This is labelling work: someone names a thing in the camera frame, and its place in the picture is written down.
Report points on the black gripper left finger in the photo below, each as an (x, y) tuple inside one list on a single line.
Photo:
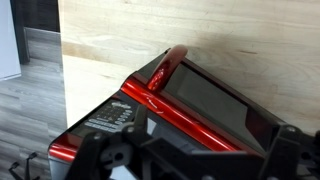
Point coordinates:
[(160, 156)]

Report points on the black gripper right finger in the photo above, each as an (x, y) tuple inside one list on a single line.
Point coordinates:
[(290, 153)]

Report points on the black red microwave body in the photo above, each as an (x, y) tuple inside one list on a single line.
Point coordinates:
[(106, 116)]

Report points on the black tripod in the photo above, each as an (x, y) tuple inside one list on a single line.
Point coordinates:
[(28, 166)]

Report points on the white-sided wooden table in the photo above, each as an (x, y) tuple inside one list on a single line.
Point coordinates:
[(8, 40)]

